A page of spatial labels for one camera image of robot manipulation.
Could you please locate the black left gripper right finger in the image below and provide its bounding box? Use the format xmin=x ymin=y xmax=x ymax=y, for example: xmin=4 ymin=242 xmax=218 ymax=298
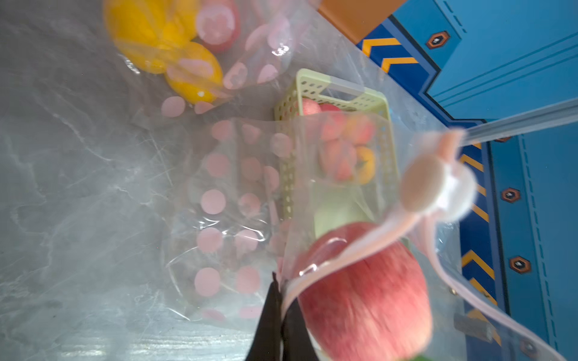
xmin=281 ymin=300 xmax=319 ymax=361

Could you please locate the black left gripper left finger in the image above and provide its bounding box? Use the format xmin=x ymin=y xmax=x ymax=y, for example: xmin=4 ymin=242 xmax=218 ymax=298
xmin=245 ymin=272 xmax=281 ymax=361

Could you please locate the large pink peach top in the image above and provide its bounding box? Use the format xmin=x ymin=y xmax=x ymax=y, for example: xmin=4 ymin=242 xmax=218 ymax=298
xmin=298 ymin=242 xmax=434 ymax=360

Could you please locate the clear bag with pink dots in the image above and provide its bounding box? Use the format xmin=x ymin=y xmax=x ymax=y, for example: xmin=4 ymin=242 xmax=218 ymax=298
xmin=163 ymin=119 xmax=561 ymax=360

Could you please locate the light green perforated basket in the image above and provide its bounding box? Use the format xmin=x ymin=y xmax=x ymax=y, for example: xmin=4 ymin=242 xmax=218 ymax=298
xmin=274 ymin=69 xmax=400 ymax=239

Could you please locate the pink peach front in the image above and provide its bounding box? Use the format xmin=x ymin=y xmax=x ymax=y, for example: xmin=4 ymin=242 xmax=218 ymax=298
xmin=196 ymin=0 xmax=240 ymax=54

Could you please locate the clear zip-top bag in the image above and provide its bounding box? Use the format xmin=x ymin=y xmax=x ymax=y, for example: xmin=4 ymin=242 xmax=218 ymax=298
xmin=102 ymin=1 xmax=319 ymax=129

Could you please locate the pink peach behind top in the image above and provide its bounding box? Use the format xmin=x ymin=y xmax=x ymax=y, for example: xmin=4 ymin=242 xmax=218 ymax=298
xmin=302 ymin=98 xmax=322 ymax=116

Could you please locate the aluminium corner post right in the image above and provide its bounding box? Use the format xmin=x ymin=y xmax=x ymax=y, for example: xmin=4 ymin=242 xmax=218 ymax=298
xmin=460 ymin=99 xmax=577 ymax=147

